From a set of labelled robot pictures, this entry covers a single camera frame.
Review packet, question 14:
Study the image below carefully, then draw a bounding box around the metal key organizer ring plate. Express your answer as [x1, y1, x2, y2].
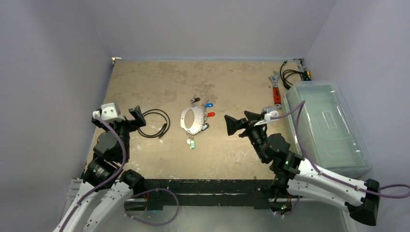
[180, 104, 206, 135]

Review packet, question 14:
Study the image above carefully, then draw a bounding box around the key with black tag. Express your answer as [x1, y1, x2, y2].
[190, 95, 201, 103]

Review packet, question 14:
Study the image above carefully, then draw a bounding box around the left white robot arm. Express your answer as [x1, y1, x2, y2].
[55, 103, 146, 232]

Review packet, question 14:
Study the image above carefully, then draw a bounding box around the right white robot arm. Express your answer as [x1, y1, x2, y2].
[224, 107, 380, 226]

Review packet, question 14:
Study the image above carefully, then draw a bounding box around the green key tag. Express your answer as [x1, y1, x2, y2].
[187, 136, 196, 150]

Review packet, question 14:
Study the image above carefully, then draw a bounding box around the clear plastic storage bin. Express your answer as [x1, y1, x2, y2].
[282, 81, 372, 179]

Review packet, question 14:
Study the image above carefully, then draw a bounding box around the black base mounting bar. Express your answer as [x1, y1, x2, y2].
[143, 179, 289, 210]

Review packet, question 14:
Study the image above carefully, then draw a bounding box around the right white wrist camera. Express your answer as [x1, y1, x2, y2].
[254, 106, 279, 126]

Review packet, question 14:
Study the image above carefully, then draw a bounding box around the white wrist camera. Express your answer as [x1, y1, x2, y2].
[254, 106, 279, 126]
[92, 102, 125, 123]

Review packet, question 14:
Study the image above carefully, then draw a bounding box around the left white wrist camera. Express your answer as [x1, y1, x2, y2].
[92, 102, 125, 123]

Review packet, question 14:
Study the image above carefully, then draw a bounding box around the black tag on ring plate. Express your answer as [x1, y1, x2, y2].
[201, 123, 209, 131]

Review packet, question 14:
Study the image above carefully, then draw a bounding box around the coiled black usb cable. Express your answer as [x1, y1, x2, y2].
[138, 109, 171, 139]

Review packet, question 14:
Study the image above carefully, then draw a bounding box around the red handled adjustable wrench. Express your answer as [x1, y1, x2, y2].
[268, 71, 281, 109]

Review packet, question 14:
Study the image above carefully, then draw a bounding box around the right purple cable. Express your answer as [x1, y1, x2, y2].
[270, 100, 410, 218]

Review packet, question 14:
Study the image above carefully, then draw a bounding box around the black cable bundle in corner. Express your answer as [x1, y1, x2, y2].
[279, 60, 312, 89]

